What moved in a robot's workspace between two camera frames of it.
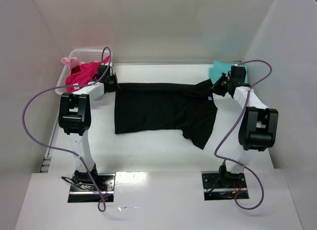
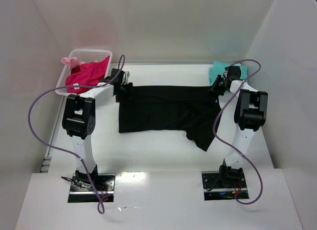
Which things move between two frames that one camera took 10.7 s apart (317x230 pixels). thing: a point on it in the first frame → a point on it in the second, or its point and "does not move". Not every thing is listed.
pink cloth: x=71 y=62 does not move
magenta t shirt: x=84 y=73 does not move
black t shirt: x=190 y=109 does not move
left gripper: x=113 y=83 → x=126 y=88
